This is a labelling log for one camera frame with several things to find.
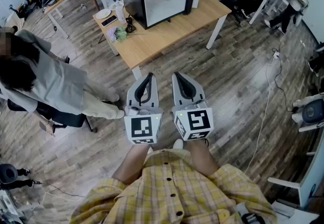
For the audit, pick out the person's left forearm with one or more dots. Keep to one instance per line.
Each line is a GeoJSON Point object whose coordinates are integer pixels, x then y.
{"type": "Point", "coordinates": [132, 164]}

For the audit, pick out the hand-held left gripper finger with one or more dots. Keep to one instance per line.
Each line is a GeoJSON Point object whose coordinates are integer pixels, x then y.
{"type": "Point", "coordinates": [154, 96]}
{"type": "Point", "coordinates": [131, 94]}

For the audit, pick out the purple flower bouquet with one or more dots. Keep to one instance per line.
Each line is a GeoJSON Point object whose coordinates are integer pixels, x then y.
{"type": "Point", "coordinates": [117, 34]}

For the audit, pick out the chest-mounted device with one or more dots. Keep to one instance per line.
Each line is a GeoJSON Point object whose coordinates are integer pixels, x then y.
{"type": "Point", "coordinates": [249, 216]}

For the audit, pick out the wooden table white legs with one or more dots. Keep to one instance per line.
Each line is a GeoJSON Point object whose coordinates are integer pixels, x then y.
{"type": "Point", "coordinates": [157, 38]}

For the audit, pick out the white desk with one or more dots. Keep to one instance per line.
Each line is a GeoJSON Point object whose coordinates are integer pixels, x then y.
{"type": "Point", "coordinates": [308, 177]}

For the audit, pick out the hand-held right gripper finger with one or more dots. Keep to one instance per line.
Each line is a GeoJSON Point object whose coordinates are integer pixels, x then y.
{"type": "Point", "coordinates": [198, 92]}
{"type": "Point", "coordinates": [176, 96]}

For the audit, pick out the yellow plaid shirt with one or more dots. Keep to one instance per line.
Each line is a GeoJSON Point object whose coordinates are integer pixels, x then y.
{"type": "Point", "coordinates": [172, 192]}

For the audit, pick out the clear plastic bottle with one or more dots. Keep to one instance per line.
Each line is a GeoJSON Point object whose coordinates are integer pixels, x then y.
{"type": "Point", "coordinates": [121, 15]}

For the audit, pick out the person's right forearm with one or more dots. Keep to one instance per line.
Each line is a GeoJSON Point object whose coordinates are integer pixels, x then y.
{"type": "Point", "coordinates": [202, 158]}

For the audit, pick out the black smartphone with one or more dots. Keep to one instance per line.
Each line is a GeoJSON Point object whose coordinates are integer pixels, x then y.
{"type": "Point", "coordinates": [109, 20]}

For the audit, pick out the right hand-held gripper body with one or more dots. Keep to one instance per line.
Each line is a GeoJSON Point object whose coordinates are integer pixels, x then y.
{"type": "Point", "coordinates": [197, 120]}

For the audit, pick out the white power strip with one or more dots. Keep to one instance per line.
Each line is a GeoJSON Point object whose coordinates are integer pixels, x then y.
{"type": "Point", "coordinates": [276, 54]}

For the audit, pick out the person's white shoe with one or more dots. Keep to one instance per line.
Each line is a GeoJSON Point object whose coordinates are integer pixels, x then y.
{"type": "Point", "coordinates": [178, 144]}

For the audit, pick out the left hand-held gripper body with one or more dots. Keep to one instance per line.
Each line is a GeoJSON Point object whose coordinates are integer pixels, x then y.
{"type": "Point", "coordinates": [141, 129]}

